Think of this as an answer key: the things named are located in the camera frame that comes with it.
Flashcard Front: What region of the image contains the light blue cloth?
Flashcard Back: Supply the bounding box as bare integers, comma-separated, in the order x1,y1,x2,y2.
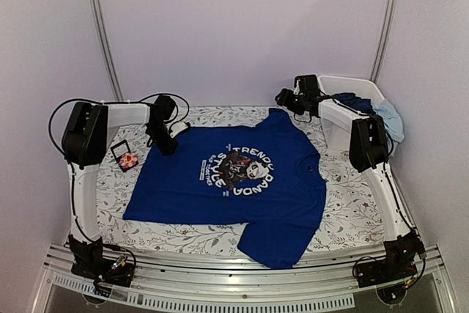
373,99,405,143

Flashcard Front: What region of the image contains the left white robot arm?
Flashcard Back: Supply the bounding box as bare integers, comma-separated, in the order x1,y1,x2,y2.
59,93,178,293

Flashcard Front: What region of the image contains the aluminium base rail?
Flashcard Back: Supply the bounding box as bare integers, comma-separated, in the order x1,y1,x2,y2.
32,245,459,312

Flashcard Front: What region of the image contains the pink flower brooch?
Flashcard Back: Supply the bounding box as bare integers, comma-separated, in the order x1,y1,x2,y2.
119,152,139,170

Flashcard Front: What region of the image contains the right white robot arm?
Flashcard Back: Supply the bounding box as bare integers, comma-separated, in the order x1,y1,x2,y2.
275,74,426,295

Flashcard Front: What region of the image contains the dark navy clothing in bin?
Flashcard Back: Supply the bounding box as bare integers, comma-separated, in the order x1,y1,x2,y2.
334,92,376,115

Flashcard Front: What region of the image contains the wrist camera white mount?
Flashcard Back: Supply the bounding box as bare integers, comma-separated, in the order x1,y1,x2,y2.
169,121,191,138
293,76,305,95

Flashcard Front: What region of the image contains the left aluminium frame post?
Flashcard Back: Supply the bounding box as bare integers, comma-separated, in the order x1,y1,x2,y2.
89,0,124,101

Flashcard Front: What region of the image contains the aluminium frame post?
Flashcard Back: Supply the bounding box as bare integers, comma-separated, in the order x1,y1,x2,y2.
89,0,124,101
369,0,398,84

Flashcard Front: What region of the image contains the right aluminium frame post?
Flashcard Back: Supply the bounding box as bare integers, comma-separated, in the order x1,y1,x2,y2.
369,0,398,84

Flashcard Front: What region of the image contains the floral table cloth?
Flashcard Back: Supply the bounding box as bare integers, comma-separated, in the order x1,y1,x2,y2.
87,119,384,257

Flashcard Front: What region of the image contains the blue printed t-shirt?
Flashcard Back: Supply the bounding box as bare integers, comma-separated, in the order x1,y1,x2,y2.
123,108,327,269

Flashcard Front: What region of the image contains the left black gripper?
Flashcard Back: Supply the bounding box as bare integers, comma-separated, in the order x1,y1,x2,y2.
147,124,178,156

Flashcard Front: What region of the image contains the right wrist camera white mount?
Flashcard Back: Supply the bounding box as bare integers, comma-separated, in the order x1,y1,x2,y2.
293,76,305,95

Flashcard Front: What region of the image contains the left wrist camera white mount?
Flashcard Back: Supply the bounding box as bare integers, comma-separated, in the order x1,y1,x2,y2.
169,121,191,138

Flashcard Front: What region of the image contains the black brooch box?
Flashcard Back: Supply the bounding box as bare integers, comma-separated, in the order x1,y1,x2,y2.
110,139,139,172

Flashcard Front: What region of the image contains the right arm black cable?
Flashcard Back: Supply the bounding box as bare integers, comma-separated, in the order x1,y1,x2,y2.
300,92,430,284

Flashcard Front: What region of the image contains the white plastic bin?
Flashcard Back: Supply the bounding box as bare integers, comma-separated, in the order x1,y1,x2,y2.
317,75,385,151

